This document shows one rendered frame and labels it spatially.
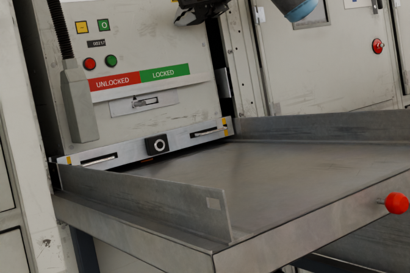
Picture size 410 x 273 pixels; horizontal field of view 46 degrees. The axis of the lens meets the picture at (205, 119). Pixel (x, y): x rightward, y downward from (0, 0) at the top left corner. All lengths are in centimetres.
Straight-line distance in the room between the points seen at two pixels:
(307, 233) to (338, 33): 116
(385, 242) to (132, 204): 62
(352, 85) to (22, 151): 139
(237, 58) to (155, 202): 80
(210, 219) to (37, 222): 21
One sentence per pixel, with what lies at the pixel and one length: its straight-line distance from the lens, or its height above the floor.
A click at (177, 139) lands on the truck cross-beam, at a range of 136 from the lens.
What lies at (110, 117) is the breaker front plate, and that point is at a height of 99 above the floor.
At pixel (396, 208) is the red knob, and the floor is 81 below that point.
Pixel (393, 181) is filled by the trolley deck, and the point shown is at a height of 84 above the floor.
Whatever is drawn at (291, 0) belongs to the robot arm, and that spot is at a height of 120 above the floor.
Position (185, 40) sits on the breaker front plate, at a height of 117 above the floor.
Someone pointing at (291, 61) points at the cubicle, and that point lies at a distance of 158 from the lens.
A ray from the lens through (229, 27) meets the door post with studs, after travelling 146.
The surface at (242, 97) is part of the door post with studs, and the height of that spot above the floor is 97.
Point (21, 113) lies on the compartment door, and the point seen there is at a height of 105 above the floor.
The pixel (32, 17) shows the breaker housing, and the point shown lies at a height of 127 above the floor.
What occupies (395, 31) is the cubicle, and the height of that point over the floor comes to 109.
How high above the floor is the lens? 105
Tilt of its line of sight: 5 degrees down
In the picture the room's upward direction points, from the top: 11 degrees counter-clockwise
